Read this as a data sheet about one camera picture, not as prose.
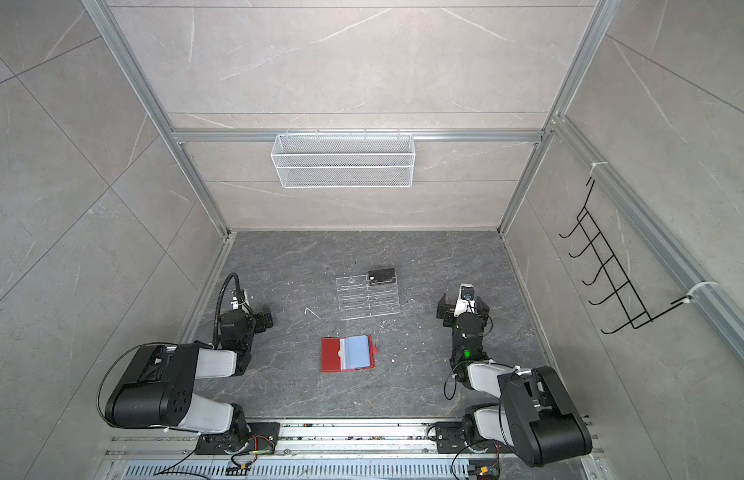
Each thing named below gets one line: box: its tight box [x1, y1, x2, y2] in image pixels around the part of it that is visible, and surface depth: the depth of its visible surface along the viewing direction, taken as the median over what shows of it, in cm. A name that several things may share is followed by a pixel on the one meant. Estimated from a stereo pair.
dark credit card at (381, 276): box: [368, 268, 396, 286], surface depth 97 cm
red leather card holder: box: [320, 334, 379, 373], surface depth 89 cm
